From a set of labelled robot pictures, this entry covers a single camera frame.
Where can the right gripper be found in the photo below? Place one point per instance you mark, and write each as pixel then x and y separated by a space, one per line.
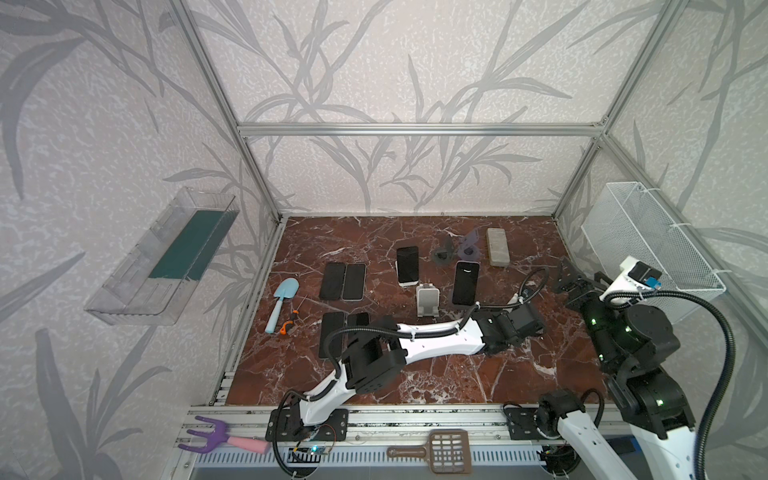
pixel 592 291

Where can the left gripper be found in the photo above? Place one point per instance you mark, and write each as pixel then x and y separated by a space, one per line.
pixel 495 313

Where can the dark grey round phone stand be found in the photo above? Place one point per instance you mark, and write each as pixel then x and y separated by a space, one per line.
pixel 468 249

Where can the grey angled phone stand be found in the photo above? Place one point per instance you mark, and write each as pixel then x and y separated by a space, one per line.
pixel 445 252

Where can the white framed phone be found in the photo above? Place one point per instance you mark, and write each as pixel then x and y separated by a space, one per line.
pixel 354 282

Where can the black phone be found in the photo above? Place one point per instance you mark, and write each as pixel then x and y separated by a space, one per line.
pixel 358 319
pixel 407 265
pixel 331 322
pixel 333 281

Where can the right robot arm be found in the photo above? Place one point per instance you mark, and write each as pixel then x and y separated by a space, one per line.
pixel 632 339

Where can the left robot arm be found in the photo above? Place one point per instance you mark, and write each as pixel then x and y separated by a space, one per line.
pixel 366 358

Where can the purple edged phone right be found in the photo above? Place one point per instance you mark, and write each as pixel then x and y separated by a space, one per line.
pixel 465 283

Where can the white phone stand centre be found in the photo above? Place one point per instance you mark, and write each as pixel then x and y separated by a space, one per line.
pixel 427 300

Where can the grey rectangular block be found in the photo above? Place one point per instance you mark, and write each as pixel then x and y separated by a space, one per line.
pixel 498 249

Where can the brown plastic spatula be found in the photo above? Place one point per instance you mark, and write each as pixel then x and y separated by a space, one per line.
pixel 446 451

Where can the light blue toy shovel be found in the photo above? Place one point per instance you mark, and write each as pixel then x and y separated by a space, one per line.
pixel 285 290

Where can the green circuit board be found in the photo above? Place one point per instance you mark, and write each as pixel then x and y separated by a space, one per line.
pixel 309 454

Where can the purple pink toy rake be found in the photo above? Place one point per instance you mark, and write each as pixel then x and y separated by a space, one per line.
pixel 219 435

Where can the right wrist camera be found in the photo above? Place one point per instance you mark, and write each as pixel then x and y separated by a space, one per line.
pixel 635 276

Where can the white wire mesh basket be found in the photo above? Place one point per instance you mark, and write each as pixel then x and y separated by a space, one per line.
pixel 627 220

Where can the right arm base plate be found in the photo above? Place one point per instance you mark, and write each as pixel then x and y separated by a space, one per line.
pixel 521 422

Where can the orange handled screwdriver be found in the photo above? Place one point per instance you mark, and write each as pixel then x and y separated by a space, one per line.
pixel 293 317

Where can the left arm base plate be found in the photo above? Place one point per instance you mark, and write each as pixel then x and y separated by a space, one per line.
pixel 333 423

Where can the clear plastic wall shelf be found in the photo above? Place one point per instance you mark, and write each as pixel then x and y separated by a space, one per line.
pixel 153 284

